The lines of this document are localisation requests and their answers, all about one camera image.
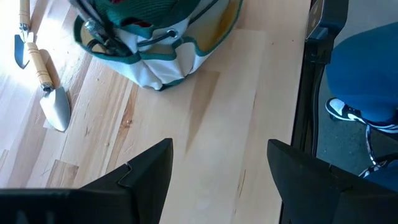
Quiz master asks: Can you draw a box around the chrome stool foot ring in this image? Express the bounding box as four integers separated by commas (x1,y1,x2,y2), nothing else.
357,124,389,179

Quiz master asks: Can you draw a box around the red knitted garden glove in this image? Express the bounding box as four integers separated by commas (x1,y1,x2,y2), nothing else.
109,0,152,28

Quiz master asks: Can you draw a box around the wide trowel wooden handle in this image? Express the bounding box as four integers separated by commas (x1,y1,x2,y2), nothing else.
26,42,72,132

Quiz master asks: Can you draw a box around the black aluminium table frame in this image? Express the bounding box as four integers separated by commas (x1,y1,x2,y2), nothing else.
278,37,330,224

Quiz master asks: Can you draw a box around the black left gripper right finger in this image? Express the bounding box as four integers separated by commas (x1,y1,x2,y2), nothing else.
267,139,398,224

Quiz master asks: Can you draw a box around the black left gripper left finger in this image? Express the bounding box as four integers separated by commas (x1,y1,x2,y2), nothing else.
0,138,174,224

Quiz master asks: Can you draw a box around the narrow trowel wooden handle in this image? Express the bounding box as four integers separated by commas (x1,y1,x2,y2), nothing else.
14,0,37,70

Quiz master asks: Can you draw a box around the person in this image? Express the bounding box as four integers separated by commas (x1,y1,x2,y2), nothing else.
325,21,398,194

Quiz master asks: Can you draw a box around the beige gardening bag green trim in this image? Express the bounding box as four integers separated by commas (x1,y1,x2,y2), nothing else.
73,0,245,91

